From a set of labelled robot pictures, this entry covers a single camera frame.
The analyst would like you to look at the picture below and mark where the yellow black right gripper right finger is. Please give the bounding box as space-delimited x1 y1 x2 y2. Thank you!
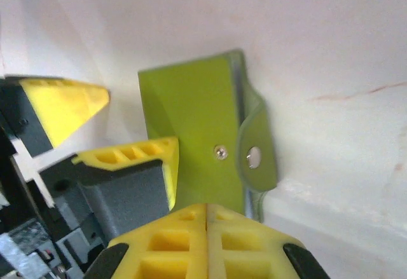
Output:
206 203 330 279

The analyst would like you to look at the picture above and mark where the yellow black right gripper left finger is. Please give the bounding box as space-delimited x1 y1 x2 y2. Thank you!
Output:
84 202 209 279

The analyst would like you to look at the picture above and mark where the clear box with red items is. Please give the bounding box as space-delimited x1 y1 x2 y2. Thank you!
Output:
137 48 279 224

